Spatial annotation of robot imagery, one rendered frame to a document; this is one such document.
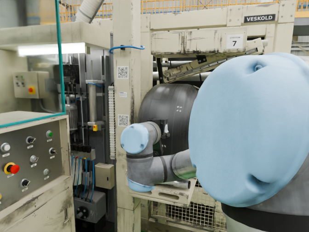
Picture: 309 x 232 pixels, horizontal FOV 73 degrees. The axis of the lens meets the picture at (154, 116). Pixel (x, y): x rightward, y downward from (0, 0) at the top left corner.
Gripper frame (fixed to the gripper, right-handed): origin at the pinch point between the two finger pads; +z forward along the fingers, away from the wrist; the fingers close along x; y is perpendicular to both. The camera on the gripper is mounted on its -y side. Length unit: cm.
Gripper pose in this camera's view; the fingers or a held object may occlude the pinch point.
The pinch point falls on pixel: (164, 132)
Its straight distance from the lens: 100.6
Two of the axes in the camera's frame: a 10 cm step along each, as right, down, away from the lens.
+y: 0.5, -10.0, -0.6
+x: -9.4, -0.7, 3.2
